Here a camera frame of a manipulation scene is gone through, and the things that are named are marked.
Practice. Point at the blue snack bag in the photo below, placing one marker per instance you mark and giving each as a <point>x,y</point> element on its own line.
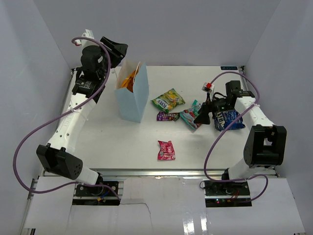
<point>223,118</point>

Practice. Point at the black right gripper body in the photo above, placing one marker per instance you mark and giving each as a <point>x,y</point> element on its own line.
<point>219,105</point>

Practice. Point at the blue label right corner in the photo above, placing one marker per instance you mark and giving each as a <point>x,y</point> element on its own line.
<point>229,68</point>

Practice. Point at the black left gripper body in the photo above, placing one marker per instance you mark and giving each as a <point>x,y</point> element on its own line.
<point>103,70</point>

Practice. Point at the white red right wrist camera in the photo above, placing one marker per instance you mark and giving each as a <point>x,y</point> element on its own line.
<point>208,88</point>

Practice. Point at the orange Kettle chips bag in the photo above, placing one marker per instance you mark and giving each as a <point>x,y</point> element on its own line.
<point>129,81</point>

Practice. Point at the teal Fox's candy bag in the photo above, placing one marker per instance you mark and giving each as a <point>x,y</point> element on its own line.
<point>190,114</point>

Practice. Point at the aluminium front frame rail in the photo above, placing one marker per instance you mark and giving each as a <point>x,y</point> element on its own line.
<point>182,173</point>

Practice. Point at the green yellow Fox's candy bag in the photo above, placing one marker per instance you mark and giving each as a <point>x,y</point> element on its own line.
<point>168,100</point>

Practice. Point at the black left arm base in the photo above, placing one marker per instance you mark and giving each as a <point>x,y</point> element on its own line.
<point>94,196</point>

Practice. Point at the light blue paper bag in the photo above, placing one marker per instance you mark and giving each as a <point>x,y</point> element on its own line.
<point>132,104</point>

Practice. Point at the purple Skittles packet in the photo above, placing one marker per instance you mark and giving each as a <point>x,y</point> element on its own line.
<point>163,116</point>

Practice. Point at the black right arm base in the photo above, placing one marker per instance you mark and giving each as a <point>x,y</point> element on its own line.
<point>226,195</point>

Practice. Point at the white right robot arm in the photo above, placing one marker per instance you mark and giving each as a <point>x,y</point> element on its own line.
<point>238,109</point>

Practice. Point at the red pink candy packet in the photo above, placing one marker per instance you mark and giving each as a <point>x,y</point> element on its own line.
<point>167,152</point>

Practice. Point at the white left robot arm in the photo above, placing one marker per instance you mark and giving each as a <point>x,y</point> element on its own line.
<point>57,156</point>

